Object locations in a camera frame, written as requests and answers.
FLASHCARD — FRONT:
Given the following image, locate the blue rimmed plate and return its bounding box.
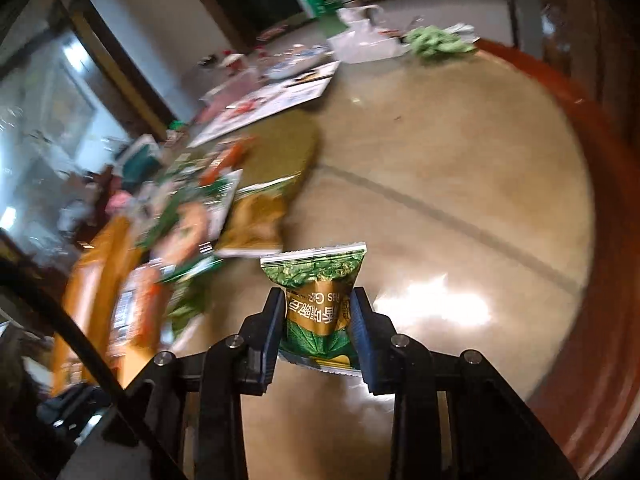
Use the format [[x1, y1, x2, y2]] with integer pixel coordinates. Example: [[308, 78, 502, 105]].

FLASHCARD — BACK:
[[262, 52, 322, 81]]

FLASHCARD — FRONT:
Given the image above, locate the white plastic bag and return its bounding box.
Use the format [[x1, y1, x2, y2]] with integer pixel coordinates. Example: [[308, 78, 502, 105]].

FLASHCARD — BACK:
[[327, 5, 408, 63]]

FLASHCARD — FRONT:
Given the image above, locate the pile of assorted snack packets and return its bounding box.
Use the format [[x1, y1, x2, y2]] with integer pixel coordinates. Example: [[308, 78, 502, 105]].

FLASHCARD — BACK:
[[107, 150, 246, 356]]

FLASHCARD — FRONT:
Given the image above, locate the teal tissue box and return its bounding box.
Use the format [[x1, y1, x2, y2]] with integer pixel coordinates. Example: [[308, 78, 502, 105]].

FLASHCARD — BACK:
[[115, 135, 162, 187]]

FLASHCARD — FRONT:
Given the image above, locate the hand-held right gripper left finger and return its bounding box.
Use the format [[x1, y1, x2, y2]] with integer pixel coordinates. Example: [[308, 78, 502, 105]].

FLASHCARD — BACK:
[[60, 287, 288, 480]]

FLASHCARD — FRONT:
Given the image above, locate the green cloth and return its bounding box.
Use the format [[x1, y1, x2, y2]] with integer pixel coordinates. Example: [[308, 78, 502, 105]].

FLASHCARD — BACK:
[[405, 25, 477, 59]]

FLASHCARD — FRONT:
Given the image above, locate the black cable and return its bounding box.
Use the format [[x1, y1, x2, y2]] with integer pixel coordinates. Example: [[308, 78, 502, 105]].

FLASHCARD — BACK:
[[0, 260, 166, 480]]

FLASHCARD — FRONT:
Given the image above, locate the yellow chip packet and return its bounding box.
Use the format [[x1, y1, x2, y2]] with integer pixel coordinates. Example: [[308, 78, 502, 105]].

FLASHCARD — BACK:
[[215, 175, 301, 258]]

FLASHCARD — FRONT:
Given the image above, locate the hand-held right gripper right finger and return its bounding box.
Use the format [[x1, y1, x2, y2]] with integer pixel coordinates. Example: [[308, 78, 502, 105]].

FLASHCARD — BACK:
[[349, 286, 581, 480]]

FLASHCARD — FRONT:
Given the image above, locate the green and gold snack packet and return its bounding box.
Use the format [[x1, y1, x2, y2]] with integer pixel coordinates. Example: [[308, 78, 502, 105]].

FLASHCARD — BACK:
[[260, 242, 368, 376]]

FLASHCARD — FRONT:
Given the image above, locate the orange cracker packet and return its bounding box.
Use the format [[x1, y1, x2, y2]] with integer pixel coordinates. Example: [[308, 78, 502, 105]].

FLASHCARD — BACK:
[[199, 137, 253, 186]]

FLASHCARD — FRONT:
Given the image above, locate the glass door cabinet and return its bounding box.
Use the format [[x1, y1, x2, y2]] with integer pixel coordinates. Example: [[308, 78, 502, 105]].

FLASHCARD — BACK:
[[0, 25, 128, 261]]

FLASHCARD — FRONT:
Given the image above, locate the gold glitter round board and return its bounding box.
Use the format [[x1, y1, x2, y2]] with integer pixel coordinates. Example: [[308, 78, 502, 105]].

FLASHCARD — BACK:
[[220, 110, 321, 201]]

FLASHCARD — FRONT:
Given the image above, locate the printed paper sheet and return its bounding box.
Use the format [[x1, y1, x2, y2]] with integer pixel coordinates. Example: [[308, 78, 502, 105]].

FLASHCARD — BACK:
[[187, 60, 342, 148]]

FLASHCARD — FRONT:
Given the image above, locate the yellow tray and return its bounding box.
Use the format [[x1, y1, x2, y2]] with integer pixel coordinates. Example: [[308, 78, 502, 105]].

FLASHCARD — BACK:
[[50, 215, 168, 396]]

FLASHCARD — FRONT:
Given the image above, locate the green plastic bottle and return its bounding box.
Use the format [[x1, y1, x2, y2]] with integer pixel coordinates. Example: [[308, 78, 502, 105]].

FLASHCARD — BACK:
[[289, 0, 342, 36]]

